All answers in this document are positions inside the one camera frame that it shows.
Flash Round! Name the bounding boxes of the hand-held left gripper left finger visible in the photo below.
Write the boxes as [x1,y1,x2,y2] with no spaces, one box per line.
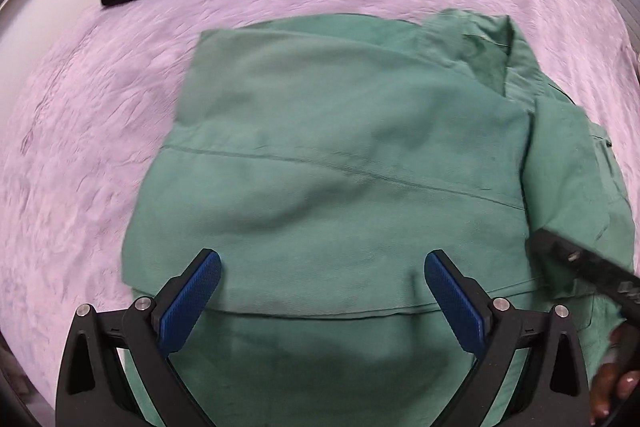
[55,248,222,427]

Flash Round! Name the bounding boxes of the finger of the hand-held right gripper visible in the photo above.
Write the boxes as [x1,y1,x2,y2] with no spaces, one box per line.
[527,228,640,325]

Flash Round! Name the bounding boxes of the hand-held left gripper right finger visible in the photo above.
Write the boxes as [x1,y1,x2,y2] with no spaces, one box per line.
[424,249,591,427]

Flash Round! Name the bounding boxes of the green jacket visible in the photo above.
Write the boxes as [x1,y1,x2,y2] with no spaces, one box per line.
[120,8,636,427]

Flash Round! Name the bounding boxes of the person's right hand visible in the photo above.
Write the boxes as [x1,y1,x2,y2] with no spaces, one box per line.
[589,321,640,427]

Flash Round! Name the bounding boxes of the purple plush blanket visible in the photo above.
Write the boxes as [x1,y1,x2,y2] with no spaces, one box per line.
[0,0,640,427]

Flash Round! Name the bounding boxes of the grey padded object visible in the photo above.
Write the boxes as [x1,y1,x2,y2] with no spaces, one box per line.
[599,0,640,35]

